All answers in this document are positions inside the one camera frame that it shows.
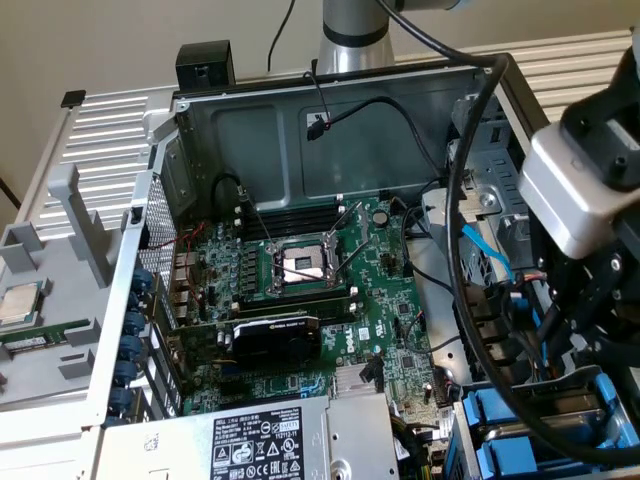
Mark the blue drive caddies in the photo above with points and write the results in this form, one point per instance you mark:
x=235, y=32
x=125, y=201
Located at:
x=462, y=450

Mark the black table end cap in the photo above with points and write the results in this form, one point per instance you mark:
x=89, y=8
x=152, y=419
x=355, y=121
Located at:
x=73, y=98

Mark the silver finned heat sink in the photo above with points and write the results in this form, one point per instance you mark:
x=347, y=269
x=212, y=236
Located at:
x=347, y=382

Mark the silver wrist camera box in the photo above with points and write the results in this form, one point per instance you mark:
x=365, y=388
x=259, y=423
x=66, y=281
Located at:
x=560, y=200

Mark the blue expansion slot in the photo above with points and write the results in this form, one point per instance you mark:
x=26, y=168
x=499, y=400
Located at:
x=230, y=370

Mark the hard disk with blue carrier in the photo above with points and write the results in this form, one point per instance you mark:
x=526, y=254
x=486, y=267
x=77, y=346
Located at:
x=575, y=420

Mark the open grey PC case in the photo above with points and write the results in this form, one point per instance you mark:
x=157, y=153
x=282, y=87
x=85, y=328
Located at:
x=250, y=150

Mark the black plastic shroud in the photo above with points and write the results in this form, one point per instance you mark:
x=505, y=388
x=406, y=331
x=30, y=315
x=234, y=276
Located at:
x=500, y=325

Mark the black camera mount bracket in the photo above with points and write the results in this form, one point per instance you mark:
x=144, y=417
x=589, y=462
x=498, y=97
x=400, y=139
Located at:
x=590, y=120

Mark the black RAM slot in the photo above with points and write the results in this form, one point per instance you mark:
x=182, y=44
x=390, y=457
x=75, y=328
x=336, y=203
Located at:
x=295, y=213
x=300, y=291
x=340, y=315
x=295, y=225
x=295, y=232
x=295, y=219
x=300, y=296

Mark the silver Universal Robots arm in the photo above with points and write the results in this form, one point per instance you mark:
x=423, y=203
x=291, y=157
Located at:
x=350, y=55

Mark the metal socket cover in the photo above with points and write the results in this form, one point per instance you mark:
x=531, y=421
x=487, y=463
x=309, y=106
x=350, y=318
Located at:
x=365, y=220

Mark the grey power supply unit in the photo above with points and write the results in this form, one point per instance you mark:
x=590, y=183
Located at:
x=200, y=445

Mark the thin metal locking lever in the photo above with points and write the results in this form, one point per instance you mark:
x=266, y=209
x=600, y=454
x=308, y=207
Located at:
x=300, y=272
x=257, y=217

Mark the green Dell motherboard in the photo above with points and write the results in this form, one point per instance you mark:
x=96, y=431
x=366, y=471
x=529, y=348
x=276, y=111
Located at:
x=385, y=315

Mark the black box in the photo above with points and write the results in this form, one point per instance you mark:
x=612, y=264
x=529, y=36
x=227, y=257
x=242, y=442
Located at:
x=205, y=60

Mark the silver CPU chip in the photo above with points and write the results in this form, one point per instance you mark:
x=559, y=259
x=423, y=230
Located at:
x=17, y=305

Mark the grey parts rack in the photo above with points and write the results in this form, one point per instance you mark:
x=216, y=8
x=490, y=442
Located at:
x=60, y=305

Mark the round coin battery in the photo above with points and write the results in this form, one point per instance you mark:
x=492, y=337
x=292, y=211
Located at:
x=381, y=217

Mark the blue card retention clip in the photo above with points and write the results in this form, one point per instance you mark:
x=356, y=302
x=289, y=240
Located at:
x=135, y=324
x=137, y=301
x=127, y=374
x=132, y=348
x=121, y=401
x=143, y=278

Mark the empty blue disk carrier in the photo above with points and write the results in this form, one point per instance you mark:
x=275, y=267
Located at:
x=505, y=452

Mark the metal optical drive cage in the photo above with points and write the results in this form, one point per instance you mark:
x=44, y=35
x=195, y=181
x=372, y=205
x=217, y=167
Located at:
x=500, y=170

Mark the green RAM stick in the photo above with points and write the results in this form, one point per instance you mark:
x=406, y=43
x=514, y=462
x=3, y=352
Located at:
x=295, y=303
x=55, y=332

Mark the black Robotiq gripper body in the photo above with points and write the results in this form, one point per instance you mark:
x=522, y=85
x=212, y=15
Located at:
x=631, y=240

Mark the black Nvidia graphics card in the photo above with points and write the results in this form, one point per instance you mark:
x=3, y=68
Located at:
x=275, y=345

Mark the silver CPU socket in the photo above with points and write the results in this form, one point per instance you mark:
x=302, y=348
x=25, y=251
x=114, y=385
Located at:
x=295, y=257

